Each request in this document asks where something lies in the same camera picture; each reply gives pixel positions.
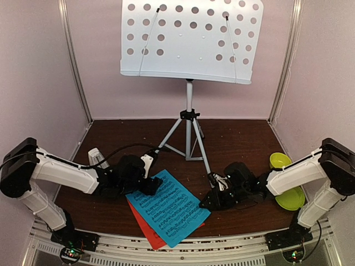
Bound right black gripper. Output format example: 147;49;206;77
199;185;249;211

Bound blue sheet music paper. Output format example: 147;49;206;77
126;170;211;248

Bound silver tripod stand legs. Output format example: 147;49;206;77
155;79;212;175

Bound white perforated music stand desk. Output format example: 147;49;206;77
120;1;264;85

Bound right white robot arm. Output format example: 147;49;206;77
199;138;354;245

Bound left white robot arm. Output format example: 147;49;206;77
1;137;163;246

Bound white metronome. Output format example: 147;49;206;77
88;147;109;169

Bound red sheet music paper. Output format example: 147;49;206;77
130;203;206;250

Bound yellow-green bowl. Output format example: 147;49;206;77
270;152;292;168

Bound yellow-green plate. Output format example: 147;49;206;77
275;186;306;211

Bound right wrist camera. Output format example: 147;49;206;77
207;172;229;191

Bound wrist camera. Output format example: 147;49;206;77
207;172;229;191
140;152;158;179

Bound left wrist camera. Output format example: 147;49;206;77
140;152;158;179

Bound aluminium front rail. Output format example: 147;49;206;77
21;219;342;265

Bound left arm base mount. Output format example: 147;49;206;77
50;229;99;265

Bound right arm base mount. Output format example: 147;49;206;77
265;230;313;263

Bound left aluminium corner post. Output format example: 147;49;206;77
57;0;94;125

